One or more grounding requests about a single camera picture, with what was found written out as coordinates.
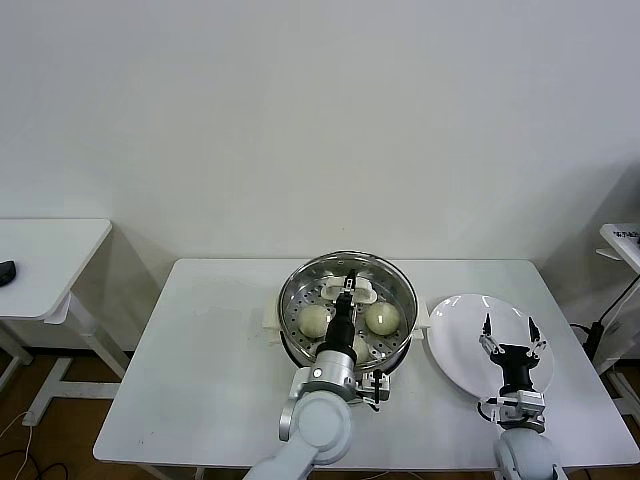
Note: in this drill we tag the white oval plate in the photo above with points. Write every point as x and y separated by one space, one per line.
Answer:
450 325

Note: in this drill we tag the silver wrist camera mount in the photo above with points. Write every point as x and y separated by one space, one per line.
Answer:
376 387
517 407

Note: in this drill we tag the stainless steel steamer pot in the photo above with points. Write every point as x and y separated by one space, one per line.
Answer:
397 357

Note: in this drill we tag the white side table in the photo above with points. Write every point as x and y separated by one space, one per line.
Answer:
45 260

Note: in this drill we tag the small black device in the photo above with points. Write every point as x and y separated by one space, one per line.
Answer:
7 272

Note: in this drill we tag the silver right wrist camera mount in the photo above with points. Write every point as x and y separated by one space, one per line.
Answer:
517 407

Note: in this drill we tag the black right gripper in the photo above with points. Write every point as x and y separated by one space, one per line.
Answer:
517 362

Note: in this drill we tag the white labelled stand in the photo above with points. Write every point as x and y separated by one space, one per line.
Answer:
622 240

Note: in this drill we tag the round glass pot lid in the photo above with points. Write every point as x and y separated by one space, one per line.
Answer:
367 296

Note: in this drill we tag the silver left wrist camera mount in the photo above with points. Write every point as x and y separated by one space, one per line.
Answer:
376 387

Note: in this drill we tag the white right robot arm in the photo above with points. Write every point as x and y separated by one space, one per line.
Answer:
525 455

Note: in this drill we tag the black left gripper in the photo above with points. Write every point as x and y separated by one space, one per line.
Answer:
342 325

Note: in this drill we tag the white steamed baozi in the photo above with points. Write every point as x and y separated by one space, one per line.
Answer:
382 320
312 322
363 348

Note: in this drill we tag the white table frame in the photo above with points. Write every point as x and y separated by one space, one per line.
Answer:
617 345

